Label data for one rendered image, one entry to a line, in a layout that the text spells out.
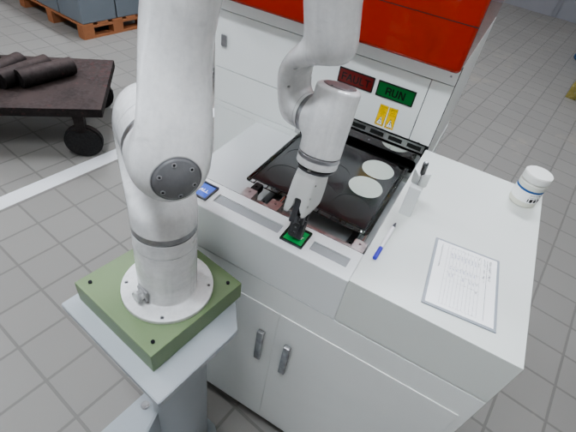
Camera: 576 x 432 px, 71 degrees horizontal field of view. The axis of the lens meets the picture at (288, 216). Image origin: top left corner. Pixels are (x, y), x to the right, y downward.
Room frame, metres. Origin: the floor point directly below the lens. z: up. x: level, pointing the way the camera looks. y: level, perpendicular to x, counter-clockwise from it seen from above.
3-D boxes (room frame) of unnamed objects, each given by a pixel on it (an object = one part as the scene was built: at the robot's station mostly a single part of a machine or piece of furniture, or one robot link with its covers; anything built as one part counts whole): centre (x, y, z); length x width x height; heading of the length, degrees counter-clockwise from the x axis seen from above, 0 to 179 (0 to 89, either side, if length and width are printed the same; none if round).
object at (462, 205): (0.76, -0.43, 0.89); 0.62 x 0.35 x 0.14; 158
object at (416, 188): (0.81, -0.29, 1.03); 0.06 x 0.04 x 0.13; 158
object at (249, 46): (1.28, -0.02, 1.02); 0.81 x 0.03 x 0.40; 68
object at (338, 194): (1.00, -0.11, 0.90); 0.34 x 0.34 x 0.01; 68
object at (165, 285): (0.51, 0.22, 0.97); 0.19 x 0.19 x 0.18
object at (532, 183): (0.94, -0.63, 1.01); 0.07 x 0.07 x 0.10
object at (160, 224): (0.55, 0.24, 1.18); 0.19 x 0.12 x 0.24; 32
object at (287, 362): (0.87, -0.14, 0.41); 0.96 x 0.64 x 0.82; 68
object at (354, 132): (1.20, -0.18, 0.89); 0.44 x 0.02 x 0.10; 68
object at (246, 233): (0.69, 0.09, 0.89); 0.55 x 0.09 x 0.14; 68
